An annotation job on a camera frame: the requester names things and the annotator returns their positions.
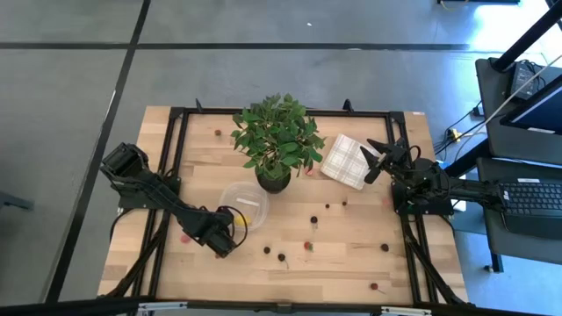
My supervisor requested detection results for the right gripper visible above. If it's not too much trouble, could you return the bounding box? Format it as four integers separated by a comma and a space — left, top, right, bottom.
359, 138, 421, 185

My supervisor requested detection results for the clear plastic tupperware container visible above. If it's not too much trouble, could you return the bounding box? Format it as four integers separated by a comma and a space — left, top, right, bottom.
218, 181, 270, 233

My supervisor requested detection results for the green potted plant black pot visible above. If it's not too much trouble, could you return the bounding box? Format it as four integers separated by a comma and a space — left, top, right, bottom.
230, 92, 327, 195

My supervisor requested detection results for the folded checked white cloth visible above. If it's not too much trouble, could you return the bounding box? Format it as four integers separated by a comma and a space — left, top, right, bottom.
319, 133, 381, 190

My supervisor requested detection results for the black diagonal pole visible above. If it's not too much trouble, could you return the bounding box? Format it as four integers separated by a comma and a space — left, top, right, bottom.
490, 0, 562, 74
443, 139, 495, 179

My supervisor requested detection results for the black side desk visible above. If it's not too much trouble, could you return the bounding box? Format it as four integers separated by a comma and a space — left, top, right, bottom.
475, 56, 562, 166
476, 157, 562, 267

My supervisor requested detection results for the black laptop keyboard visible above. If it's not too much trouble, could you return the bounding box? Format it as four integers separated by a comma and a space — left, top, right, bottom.
499, 179, 562, 241

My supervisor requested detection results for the black power brick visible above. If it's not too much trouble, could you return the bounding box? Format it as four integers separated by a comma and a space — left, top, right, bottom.
510, 61, 542, 101

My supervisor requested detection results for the black monitor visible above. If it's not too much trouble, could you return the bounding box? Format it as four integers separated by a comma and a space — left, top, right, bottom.
500, 74, 562, 136

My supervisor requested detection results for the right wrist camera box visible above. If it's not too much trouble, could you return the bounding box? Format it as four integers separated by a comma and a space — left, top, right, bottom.
387, 138, 411, 155

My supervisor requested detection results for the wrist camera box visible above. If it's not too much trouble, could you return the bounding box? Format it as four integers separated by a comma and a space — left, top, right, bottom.
387, 138, 411, 155
211, 236, 239, 259

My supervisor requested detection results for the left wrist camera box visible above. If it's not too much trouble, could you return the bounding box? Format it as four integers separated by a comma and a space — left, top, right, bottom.
211, 236, 239, 259

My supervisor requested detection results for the black silver camera rail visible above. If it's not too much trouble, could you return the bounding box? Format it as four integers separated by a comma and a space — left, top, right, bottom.
0, 297, 562, 316

